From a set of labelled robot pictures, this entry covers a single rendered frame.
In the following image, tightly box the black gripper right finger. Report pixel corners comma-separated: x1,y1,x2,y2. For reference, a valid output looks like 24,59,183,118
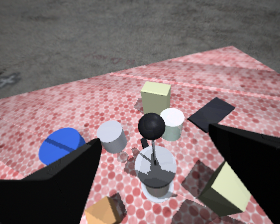
209,123,280,224

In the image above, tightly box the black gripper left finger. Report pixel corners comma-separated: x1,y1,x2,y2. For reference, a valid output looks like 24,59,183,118
0,138,102,224

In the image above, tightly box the blue cylinder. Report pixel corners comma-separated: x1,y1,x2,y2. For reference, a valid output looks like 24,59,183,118
38,128,86,165

